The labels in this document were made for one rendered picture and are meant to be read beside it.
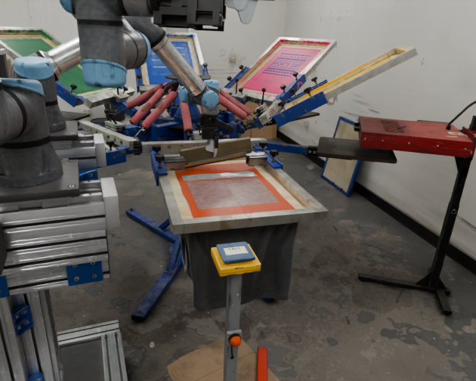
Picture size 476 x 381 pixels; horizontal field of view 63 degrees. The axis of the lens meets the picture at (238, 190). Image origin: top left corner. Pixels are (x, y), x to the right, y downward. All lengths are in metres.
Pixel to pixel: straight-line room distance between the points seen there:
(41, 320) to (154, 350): 0.93
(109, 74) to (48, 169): 0.36
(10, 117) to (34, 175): 0.15
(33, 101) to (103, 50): 0.29
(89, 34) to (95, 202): 0.44
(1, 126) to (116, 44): 0.29
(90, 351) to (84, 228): 1.09
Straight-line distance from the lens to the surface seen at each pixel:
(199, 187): 1.74
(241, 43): 6.17
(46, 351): 1.59
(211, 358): 2.22
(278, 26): 6.35
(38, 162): 1.00
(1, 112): 0.88
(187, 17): 0.68
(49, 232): 1.05
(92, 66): 0.74
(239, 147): 1.97
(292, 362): 2.27
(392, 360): 2.44
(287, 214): 1.44
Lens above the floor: 1.61
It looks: 22 degrees down
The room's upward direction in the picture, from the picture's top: 3 degrees clockwise
